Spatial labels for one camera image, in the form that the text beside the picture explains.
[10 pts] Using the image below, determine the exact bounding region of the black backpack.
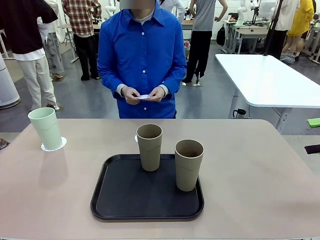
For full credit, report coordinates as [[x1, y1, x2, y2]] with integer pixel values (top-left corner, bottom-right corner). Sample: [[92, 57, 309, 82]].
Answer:
[[216, 23, 227, 47]]

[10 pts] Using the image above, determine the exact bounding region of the person in grey trousers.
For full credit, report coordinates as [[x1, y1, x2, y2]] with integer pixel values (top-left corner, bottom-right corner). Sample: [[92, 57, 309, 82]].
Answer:
[[36, 0, 66, 81]]

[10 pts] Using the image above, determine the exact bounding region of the person in white shirt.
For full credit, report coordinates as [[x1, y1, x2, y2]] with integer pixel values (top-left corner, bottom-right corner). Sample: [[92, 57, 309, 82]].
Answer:
[[264, 0, 301, 61]]

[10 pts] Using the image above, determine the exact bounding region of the person in black shirt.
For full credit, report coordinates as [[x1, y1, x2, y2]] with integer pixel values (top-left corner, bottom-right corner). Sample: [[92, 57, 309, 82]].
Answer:
[[0, 0, 61, 111]]

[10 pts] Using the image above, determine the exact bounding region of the black table crank handle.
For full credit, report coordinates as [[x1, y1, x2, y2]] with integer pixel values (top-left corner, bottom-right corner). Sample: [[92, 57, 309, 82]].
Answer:
[[232, 108, 247, 119]]

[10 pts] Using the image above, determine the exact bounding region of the tall pale green cup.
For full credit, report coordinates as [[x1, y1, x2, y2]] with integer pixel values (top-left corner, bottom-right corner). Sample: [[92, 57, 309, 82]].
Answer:
[[27, 107, 63, 152]]

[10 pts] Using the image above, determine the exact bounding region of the grey bundle on floor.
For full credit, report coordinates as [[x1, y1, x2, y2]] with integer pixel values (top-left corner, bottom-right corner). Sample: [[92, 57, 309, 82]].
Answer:
[[279, 52, 296, 66]]

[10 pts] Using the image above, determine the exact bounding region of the black tripod pole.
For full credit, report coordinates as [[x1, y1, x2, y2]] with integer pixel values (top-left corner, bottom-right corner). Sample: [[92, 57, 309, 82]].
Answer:
[[262, 0, 285, 57]]

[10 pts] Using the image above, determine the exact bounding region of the person in yellow coat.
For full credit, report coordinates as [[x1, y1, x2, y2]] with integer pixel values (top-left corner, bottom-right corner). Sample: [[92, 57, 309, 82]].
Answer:
[[281, 0, 315, 62]]

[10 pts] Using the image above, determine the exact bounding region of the black plastic serving tray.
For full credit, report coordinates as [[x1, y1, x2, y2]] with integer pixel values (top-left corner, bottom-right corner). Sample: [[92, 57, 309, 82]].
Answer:
[[90, 153, 205, 221]]

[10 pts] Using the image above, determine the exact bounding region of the white cylindrical air purifier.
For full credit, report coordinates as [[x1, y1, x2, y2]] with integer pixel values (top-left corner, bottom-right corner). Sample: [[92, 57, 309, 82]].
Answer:
[[0, 53, 21, 110]]

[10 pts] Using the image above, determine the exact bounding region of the black rounded bar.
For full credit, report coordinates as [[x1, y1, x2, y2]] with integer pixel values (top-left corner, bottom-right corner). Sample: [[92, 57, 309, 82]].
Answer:
[[304, 144, 320, 155]]

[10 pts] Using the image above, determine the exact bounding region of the person's right forearm blue sleeve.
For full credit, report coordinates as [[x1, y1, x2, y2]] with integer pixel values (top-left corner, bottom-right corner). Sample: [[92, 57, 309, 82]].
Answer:
[[97, 67, 126, 100]]

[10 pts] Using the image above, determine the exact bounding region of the person's left hand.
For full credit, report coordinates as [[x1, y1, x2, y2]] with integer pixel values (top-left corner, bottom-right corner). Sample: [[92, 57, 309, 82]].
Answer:
[[147, 85, 168, 103]]

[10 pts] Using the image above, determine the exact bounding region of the white table with rounded corners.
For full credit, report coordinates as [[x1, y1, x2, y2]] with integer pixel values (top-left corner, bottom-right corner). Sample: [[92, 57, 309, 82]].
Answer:
[[214, 53, 320, 135]]

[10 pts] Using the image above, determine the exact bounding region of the person's left forearm blue sleeve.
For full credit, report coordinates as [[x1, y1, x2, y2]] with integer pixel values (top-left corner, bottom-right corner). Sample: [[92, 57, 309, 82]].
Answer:
[[162, 67, 188, 101]]

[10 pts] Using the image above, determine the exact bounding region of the person in blue shirt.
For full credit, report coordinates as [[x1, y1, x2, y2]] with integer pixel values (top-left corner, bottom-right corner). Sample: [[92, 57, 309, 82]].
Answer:
[[96, 0, 188, 120]]

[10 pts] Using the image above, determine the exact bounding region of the person in grey sleeveless top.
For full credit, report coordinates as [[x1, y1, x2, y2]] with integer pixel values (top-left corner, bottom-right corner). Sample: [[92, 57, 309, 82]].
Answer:
[[181, 0, 228, 87]]

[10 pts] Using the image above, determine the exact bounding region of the tall brown cup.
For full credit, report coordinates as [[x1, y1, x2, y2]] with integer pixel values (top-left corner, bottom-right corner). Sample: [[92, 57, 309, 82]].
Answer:
[[174, 139, 205, 192], [136, 123, 163, 172]]

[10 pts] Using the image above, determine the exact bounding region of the grey lab desk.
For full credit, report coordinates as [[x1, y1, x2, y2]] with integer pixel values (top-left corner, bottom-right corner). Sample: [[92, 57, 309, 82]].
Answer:
[[223, 19, 272, 55]]

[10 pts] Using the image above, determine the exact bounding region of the bright green flat piece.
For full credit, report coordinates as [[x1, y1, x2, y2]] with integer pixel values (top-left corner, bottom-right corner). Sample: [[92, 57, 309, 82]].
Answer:
[[306, 117, 320, 129]]

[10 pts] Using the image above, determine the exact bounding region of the person's right hand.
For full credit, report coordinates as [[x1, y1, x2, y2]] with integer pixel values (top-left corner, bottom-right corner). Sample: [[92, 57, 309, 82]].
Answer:
[[121, 86, 141, 105]]

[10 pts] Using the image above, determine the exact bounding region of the person in plaid shirt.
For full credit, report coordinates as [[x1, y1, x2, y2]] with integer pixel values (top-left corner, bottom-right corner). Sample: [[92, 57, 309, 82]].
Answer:
[[61, 0, 103, 81]]

